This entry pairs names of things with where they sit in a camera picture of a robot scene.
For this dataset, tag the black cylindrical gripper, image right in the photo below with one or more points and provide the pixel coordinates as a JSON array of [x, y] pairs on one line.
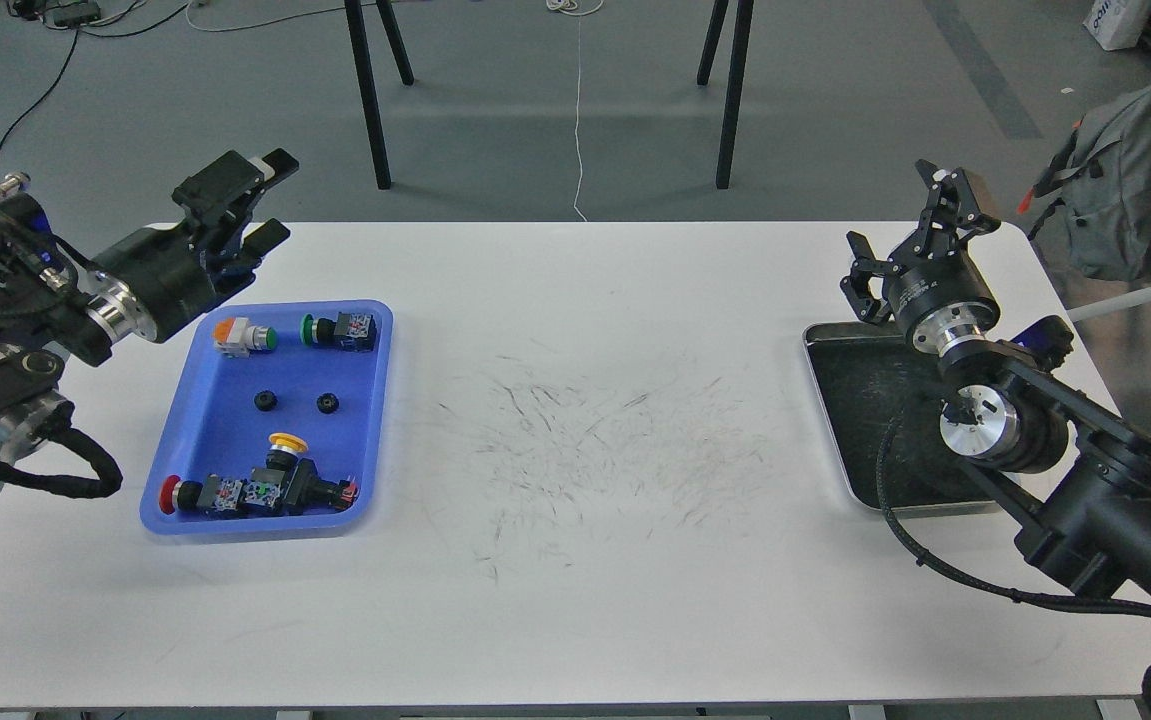
[[942, 302]]

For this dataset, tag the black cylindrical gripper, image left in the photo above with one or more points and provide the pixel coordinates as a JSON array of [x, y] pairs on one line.
[[156, 281]]

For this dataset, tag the small black gear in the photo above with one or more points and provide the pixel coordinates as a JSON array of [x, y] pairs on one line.
[[265, 401], [327, 403]]

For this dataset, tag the silver metal tray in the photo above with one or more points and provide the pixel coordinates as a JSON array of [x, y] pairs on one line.
[[883, 412]]

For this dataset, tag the blue plastic tray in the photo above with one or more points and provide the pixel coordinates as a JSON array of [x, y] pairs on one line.
[[213, 428]]

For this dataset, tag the orange and green push button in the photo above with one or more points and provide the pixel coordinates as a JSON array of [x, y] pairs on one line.
[[239, 337]]

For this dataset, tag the green push button black body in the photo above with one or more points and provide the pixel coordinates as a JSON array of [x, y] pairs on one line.
[[354, 332]]

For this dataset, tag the black table leg left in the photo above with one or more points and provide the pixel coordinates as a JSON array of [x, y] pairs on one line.
[[364, 73]]

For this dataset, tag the black table leg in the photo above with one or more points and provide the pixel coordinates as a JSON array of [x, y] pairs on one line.
[[741, 34], [364, 73]]

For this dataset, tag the yellow mushroom push button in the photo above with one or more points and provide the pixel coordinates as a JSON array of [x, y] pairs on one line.
[[285, 451]]

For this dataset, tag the grey backpack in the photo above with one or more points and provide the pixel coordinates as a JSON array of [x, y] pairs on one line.
[[1099, 184]]

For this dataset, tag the red mushroom push button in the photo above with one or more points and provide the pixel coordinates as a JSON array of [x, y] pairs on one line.
[[213, 497]]

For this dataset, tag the black table leg right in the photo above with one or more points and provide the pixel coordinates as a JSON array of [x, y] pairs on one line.
[[741, 34]]

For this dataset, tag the white bag top right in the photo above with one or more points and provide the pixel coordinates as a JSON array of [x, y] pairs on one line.
[[1117, 25]]

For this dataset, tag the black switch with red terminals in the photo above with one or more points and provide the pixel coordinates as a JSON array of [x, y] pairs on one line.
[[294, 490]]

